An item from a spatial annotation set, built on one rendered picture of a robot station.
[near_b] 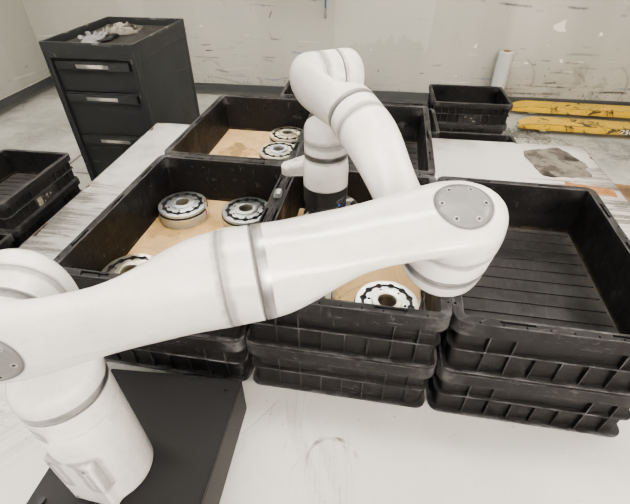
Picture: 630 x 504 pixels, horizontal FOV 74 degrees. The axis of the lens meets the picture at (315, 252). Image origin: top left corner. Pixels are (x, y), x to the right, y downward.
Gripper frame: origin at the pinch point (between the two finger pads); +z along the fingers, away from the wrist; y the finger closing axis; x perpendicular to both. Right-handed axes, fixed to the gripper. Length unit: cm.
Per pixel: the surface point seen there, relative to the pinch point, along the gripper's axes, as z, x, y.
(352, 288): 2.2, -9.9, -1.4
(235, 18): 20, 317, 146
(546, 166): 15, 5, 95
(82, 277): -7.6, 8.1, -38.9
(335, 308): -7.5, -18.9, -12.7
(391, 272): 2.3, -11.0, 7.2
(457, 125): 38, 78, 149
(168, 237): 2.1, 23.8, -22.0
